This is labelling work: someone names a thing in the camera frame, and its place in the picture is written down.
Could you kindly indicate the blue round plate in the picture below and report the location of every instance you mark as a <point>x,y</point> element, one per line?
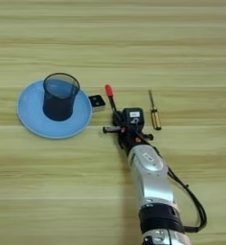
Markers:
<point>32,115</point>

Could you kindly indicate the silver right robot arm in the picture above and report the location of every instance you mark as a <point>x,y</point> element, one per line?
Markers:
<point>150,178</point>

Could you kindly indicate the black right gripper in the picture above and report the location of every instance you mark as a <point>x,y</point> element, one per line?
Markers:
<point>127,137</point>

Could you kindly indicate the small black white square box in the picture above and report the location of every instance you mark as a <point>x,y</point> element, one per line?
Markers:
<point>97,101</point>

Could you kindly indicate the black mesh pen cup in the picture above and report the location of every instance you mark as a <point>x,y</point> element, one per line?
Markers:
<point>57,111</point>

